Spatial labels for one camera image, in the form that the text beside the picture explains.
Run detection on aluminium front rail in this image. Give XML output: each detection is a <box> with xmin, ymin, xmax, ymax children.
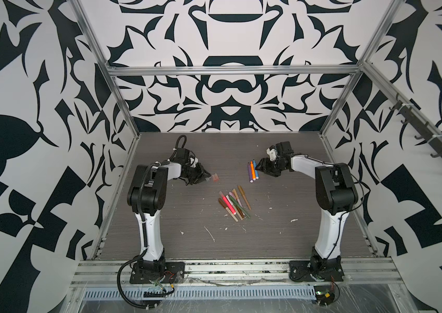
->
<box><xmin>70</xmin><ymin>258</ymin><xmax>403</xmax><ymax>288</ymax></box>

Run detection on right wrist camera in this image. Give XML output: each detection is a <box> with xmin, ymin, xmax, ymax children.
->
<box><xmin>266</xmin><ymin>146</ymin><xmax>278</xmax><ymax>162</ymax></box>

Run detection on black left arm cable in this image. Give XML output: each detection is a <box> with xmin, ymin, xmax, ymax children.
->
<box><xmin>117</xmin><ymin>250</ymin><xmax>175</xmax><ymax>310</ymax></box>

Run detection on orange highlighter pen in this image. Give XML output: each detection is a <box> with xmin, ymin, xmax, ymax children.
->
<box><xmin>249</xmin><ymin>161</ymin><xmax>256</xmax><ymax>182</ymax></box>

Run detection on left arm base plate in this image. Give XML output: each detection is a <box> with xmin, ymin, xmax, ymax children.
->
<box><xmin>130</xmin><ymin>261</ymin><xmax>185</xmax><ymax>284</ymax></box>

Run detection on light pink cap pen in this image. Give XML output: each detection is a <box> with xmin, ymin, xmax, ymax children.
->
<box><xmin>227</xmin><ymin>194</ymin><xmax>245</xmax><ymax>219</ymax></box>

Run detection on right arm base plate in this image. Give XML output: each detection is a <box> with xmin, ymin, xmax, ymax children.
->
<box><xmin>289</xmin><ymin>258</ymin><xmax>344</xmax><ymax>282</ymax></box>

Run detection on purple marker pen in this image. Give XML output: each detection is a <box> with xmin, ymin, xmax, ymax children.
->
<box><xmin>247</xmin><ymin>163</ymin><xmax>254</xmax><ymax>183</ymax></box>

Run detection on white cable duct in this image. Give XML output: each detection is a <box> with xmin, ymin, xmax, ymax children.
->
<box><xmin>81</xmin><ymin>284</ymin><xmax>318</xmax><ymax>301</ymax></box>

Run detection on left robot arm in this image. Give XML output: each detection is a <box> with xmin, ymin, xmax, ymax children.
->
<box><xmin>127</xmin><ymin>135</ymin><xmax>211</xmax><ymax>278</ymax></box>

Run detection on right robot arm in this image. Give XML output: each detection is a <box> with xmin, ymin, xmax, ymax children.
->
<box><xmin>256</xmin><ymin>142</ymin><xmax>359</xmax><ymax>282</ymax></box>

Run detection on pink highlighter pen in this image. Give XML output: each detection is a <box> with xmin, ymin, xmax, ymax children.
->
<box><xmin>219</xmin><ymin>191</ymin><xmax>237</xmax><ymax>215</ymax></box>

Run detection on green pen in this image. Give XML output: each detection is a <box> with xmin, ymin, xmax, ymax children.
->
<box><xmin>229</xmin><ymin>195</ymin><xmax>251</xmax><ymax>219</ymax></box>

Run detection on green circuit board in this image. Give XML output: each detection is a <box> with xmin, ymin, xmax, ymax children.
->
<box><xmin>314</xmin><ymin>283</ymin><xmax>341</xmax><ymax>307</ymax></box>

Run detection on blue highlighter pen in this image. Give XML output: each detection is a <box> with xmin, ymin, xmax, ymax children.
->
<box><xmin>252</xmin><ymin>159</ymin><xmax>259</xmax><ymax>180</ymax></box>

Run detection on black wall hook rack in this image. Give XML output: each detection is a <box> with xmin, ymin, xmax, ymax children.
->
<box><xmin>390</xmin><ymin>94</ymin><xmax>442</xmax><ymax>159</ymax></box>

